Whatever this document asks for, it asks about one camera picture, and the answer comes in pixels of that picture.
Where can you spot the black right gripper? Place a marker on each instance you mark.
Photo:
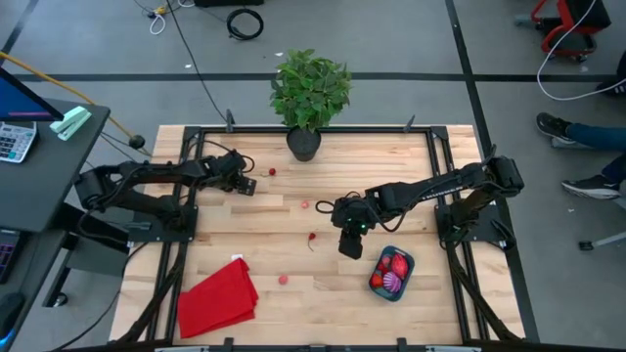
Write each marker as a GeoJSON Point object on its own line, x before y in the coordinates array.
{"type": "Point", "coordinates": [353, 212]}

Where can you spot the person's leg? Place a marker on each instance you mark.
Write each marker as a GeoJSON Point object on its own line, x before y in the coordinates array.
{"type": "Point", "coordinates": [596, 137]}
{"type": "Point", "coordinates": [615, 168]}

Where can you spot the purple white striped toy produce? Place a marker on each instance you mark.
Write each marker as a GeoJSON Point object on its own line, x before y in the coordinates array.
{"type": "Point", "coordinates": [391, 282]}

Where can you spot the computer monitor blue screen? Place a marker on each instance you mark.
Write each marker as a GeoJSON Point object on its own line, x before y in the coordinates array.
{"type": "Point", "coordinates": [19, 100]}

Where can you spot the dark red knitted cherry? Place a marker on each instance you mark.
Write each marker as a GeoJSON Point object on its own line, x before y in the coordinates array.
{"type": "Point", "coordinates": [311, 236]}
{"type": "Point", "coordinates": [385, 262]}

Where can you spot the red folded cloth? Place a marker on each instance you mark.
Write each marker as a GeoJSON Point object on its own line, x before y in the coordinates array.
{"type": "Point", "coordinates": [217, 303]}

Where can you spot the red strawberry toy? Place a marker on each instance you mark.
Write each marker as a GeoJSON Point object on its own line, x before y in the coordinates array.
{"type": "Point", "coordinates": [400, 266]}

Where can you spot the teal plastic container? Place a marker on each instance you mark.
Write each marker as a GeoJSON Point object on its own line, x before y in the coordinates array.
{"type": "Point", "coordinates": [393, 295]}

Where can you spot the dark desk leg base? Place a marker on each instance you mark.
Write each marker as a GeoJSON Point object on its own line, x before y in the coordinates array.
{"type": "Point", "coordinates": [88, 259]}

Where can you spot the backlit keyboard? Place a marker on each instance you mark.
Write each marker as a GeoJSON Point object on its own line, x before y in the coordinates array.
{"type": "Point", "coordinates": [6, 254]}

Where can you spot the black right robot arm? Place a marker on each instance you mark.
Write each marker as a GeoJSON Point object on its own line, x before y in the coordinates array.
{"type": "Point", "coordinates": [440, 188]}

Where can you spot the black metal table frame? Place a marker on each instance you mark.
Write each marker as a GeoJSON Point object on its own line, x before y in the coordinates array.
{"type": "Point", "coordinates": [362, 130]}

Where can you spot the grey calculator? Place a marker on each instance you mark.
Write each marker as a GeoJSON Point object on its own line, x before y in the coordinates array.
{"type": "Point", "coordinates": [14, 142]}

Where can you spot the black striped shoe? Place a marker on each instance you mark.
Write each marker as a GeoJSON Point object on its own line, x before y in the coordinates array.
{"type": "Point", "coordinates": [620, 87]}

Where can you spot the pink knitted ball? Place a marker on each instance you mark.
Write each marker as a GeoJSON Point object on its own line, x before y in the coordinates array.
{"type": "Point", "coordinates": [283, 279]}
{"type": "Point", "coordinates": [304, 204]}

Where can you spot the green plant in black pot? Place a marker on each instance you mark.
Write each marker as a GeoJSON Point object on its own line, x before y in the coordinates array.
{"type": "Point", "coordinates": [310, 90]}

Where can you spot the dark grey desk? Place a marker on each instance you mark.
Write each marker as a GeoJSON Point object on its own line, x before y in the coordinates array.
{"type": "Point", "coordinates": [49, 181]}

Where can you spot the white chair base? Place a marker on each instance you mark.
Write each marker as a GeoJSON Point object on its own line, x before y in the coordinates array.
{"type": "Point", "coordinates": [585, 245]}

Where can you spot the red black cart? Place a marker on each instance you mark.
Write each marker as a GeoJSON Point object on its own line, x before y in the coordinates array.
{"type": "Point", "coordinates": [587, 14]}

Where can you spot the black computer mouse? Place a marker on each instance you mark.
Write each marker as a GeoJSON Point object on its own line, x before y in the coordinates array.
{"type": "Point", "coordinates": [10, 313]}

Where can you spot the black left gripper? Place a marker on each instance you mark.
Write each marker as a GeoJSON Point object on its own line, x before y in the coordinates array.
{"type": "Point", "coordinates": [229, 171]}

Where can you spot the person's shoe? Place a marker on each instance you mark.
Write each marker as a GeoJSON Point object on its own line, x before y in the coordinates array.
{"type": "Point", "coordinates": [552, 127]}
{"type": "Point", "coordinates": [589, 188]}

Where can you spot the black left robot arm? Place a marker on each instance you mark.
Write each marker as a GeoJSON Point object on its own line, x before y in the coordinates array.
{"type": "Point", "coordinates": [147, 172]}

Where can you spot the mint green stapler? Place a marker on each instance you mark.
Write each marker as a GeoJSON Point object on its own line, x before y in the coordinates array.
{"type": "Point", "coordinates": [71, 122]}

